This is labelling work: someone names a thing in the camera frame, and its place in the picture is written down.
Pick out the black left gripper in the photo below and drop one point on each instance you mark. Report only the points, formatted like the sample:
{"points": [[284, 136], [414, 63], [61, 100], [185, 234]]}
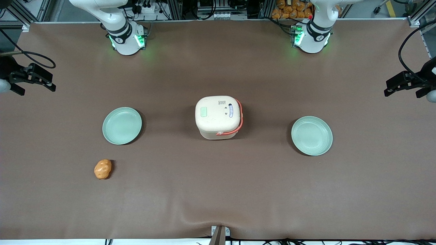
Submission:
{"points": [[426, 72]]}

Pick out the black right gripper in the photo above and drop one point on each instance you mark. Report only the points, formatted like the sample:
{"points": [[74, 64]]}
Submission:
{"points": [[7, 68]]}

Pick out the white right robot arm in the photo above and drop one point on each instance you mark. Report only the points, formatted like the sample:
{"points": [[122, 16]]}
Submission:
{"points": [[123, 41]]}

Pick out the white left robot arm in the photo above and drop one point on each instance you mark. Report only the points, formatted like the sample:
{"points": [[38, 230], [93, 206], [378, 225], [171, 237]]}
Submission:
{"points": [[311, 37]]}

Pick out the pale green round plate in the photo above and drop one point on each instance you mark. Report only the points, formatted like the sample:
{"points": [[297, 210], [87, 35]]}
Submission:
{"points": [[311, 135], [122, 126]]}

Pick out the orange brown potato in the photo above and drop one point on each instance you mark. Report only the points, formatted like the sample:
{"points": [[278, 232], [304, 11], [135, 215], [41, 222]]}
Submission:
{"points": [[103, 169]]}

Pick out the white power strip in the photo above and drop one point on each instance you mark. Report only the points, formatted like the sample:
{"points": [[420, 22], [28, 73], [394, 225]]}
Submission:
{"points": [[147, 8]]}

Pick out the bag of orange snacks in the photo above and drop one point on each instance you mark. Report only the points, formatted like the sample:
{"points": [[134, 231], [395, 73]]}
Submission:
{"points": [[293, 9]]}

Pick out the grey electronics box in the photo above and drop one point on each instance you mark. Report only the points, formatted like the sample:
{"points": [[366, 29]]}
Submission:
{"points": [[221, 8]]}

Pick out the brown table cloth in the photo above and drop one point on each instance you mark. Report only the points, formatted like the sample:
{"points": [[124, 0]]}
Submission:
{"points": [[218, 190]]}

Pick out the aluminium frame post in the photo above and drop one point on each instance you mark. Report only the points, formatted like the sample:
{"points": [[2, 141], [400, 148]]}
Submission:
{"points": [[417, 13], [24, 15]]}

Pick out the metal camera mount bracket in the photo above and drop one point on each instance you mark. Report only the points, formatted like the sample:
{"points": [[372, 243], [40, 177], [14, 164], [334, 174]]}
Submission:
{"points": [[219, 234]]}

